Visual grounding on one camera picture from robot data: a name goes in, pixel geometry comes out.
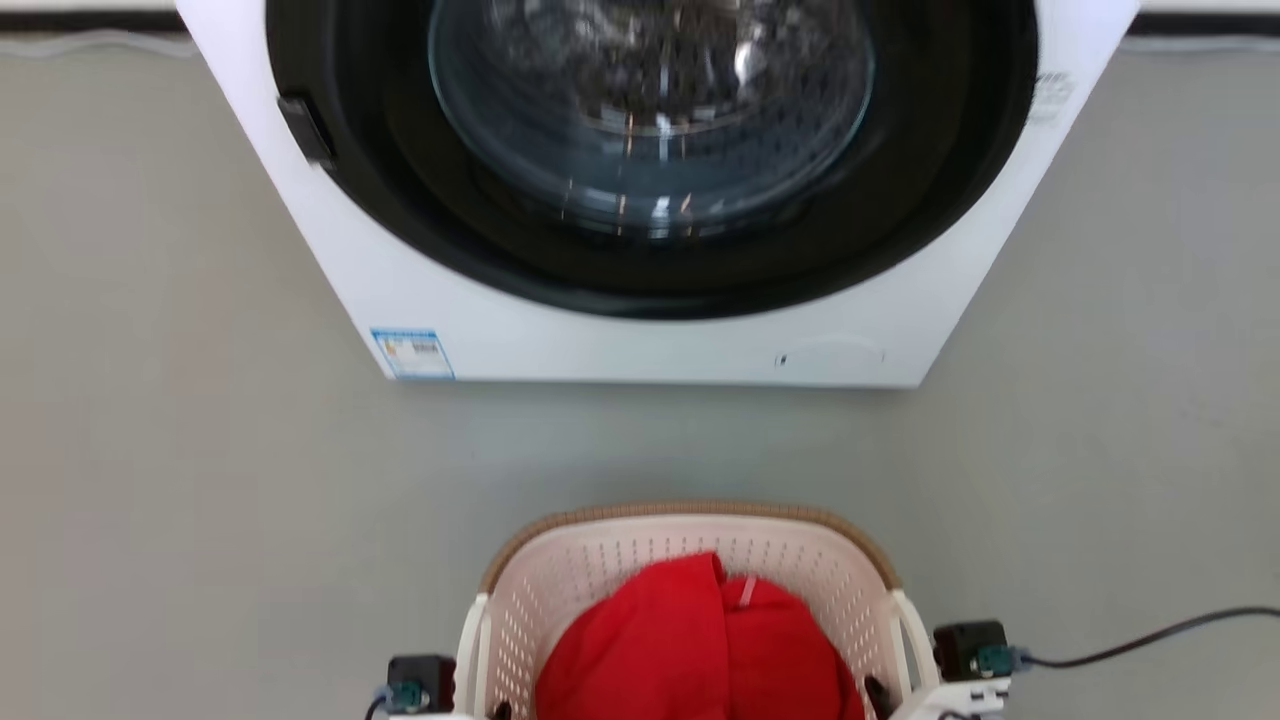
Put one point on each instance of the blue energy label sticker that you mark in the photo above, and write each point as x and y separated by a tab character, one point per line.
413	354

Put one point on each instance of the red garment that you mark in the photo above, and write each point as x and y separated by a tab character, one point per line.
650	650

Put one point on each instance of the white washer filter flap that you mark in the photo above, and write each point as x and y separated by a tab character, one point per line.
830	356

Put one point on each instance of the white front-load washing machine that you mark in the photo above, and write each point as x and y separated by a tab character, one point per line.
650	345

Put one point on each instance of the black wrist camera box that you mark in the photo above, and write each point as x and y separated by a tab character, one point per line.
968	648
425	678

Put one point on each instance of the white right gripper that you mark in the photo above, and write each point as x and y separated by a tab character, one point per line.
950	700

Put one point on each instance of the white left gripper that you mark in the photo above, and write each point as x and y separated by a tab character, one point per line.
425	716

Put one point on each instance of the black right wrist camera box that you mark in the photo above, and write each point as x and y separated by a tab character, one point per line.
968	648

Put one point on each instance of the black round washer door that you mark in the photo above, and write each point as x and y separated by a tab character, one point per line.
900	200

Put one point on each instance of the grey printed washer sticker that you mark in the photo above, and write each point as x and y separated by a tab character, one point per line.
1052	98

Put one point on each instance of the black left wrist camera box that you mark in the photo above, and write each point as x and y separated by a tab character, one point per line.
425	678

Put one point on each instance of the beige plastic laundry basket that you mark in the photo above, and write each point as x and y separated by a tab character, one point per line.
600	560

